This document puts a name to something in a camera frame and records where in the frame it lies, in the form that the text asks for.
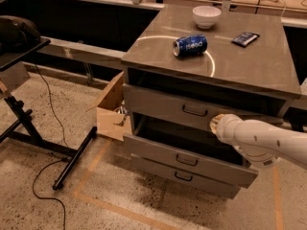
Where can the grey drawer cabinet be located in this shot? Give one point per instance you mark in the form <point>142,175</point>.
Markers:
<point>260,78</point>

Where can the black middle drawer handle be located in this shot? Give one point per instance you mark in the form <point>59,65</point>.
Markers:
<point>187,160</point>

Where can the dark helmet on tray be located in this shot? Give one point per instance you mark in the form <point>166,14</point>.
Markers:
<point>17,34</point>

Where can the black folding stand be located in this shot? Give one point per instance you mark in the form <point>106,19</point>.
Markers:
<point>23,129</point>

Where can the white bowl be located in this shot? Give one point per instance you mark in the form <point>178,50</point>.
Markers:
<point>206,16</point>

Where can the black drawer handle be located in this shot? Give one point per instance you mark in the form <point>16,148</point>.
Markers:
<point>202,113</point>
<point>187,160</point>
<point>183,177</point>

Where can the grey bottom drawer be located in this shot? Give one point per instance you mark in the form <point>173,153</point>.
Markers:
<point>209,185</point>

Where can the grey top drawer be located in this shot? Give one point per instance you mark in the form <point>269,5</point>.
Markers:
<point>167,107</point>

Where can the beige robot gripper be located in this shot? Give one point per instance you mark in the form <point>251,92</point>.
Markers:
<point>224,126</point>

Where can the black bottom drawer handle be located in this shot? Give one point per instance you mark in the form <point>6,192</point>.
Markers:
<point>183,177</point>

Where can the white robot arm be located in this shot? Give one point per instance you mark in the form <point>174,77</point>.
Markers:
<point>262,144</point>

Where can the blue soda can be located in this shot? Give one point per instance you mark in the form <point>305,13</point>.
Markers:
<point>189,45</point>

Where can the grey middle drawer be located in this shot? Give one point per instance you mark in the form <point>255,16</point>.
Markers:
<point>160,141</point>

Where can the grey metal rail beam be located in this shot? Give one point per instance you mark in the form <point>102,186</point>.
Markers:
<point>85,53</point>

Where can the grey drawer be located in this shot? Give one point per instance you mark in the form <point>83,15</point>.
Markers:
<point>167,107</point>
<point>209,185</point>
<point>160,141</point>

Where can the black top drawer handle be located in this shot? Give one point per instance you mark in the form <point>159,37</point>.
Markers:
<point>202,113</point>

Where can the cardboard box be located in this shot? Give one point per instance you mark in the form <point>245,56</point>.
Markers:
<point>112,119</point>

